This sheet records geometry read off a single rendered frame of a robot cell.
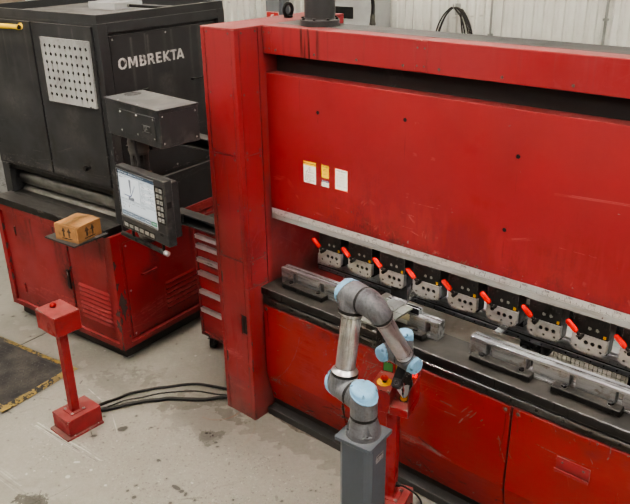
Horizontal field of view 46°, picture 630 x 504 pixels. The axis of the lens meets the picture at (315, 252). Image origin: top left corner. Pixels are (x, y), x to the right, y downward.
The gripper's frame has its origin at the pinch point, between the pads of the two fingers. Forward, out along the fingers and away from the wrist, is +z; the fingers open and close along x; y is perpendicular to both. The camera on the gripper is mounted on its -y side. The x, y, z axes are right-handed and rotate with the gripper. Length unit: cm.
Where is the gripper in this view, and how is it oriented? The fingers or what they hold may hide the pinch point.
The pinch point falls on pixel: (403, 396)
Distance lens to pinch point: 352.1
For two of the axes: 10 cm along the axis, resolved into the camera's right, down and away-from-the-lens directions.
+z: 0.5, 8.8, 4.7
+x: -8.9, -1.7, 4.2
